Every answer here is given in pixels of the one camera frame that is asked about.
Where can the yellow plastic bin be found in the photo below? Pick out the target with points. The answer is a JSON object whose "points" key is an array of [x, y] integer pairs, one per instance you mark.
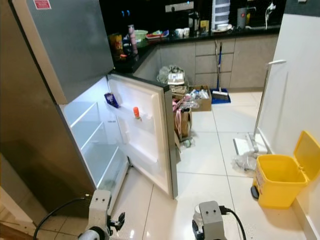
{"points": [[277, 182]]}

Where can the purple chocolate bar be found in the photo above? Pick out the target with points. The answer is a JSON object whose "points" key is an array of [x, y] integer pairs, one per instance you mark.
{"points": [[111, 100]]}

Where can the blue broom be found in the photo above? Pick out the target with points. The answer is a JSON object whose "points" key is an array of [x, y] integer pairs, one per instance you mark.
{"points": [[220, 95]]}

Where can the pink plastic item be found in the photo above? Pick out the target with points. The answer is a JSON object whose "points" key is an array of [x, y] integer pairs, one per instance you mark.
{"points": [[176, 107]]}

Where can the pink tumbler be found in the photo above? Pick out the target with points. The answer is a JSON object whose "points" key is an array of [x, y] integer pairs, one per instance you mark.
{"points": [[131, 37]]}

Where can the green bowl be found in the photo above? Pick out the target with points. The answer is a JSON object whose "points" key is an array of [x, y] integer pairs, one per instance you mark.
{"points": [[141, 34]]}

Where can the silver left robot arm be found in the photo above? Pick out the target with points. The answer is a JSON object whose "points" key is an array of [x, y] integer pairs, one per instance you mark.
{"points": [[92, 235]]}

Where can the white labelled package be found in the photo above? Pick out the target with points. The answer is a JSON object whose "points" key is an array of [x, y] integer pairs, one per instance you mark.
{"points": [[176, 78]]}

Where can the open cardboard box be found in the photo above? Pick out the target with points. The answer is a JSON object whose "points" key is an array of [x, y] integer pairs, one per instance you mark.
{"points": [[185, 125]]}

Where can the white floor mop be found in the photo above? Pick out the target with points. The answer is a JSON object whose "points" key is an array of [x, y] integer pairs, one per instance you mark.
{"points": [[247, 145]]}

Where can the steel thermos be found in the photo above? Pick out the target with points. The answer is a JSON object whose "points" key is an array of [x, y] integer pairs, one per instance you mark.
{"points": [[195, 21]]}

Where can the white capped plastic bottle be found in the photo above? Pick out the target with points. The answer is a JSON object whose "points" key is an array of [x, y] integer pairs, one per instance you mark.
{"points": [[198, 214]]}

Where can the white mug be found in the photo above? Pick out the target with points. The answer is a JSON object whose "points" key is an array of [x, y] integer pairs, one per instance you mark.
{"points": [[187, 31], [179, 32]]}

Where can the black countertop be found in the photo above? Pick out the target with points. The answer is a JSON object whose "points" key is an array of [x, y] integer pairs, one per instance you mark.
{"points": [[130, 65]]}

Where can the silver freezer door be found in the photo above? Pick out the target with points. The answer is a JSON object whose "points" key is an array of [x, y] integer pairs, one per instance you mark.
{"points": [[75, 45]]}

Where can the silver fridge body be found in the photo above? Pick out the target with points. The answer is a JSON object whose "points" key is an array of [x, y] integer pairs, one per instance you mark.
{"points": [[35, 110]]}

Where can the red tray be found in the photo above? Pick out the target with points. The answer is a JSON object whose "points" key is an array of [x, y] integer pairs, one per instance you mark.
{"points": [[157, 34]]}

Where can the grey kettle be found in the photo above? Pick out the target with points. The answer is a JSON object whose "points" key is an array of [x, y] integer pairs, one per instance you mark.
{"points": [[242, 16]]}

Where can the white bowl on plate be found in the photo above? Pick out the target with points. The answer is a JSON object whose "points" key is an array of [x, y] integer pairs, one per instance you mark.
{"points": [[224, 27]]}

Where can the white drawer tower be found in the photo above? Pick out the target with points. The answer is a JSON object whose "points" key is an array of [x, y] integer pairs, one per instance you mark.
{"points": [[221, 11]]}

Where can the glass fridge shelf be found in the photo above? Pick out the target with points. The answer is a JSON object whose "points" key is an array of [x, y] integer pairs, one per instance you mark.
{"points": [[87, 136], [102, 164], [80, 114]]}

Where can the grey kitchen cabinets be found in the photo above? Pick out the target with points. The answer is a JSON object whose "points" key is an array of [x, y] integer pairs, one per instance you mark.
{"points": [[250, 62]]}

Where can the clear plastic bag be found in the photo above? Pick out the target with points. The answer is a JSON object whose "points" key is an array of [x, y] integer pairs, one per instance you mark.
{"points": [[245, 161]]}

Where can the grey green garbage bag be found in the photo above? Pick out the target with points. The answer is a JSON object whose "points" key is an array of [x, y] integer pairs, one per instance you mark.
{"points": [[166, 75]]}

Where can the wooden side table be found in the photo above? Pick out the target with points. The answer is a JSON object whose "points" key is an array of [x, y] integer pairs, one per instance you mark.
{"points": [[12, 235]]}

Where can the yellow packet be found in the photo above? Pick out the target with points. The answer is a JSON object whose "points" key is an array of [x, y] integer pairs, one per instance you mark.
{"points": [[116, 44]]}

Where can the silver fridge door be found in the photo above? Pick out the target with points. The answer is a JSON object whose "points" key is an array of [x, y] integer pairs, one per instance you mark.
{"points": [[147, 142]]}

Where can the cardboard box with clutter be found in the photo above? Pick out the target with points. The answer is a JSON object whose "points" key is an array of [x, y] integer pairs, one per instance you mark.
{"points": [[205, 104]]}

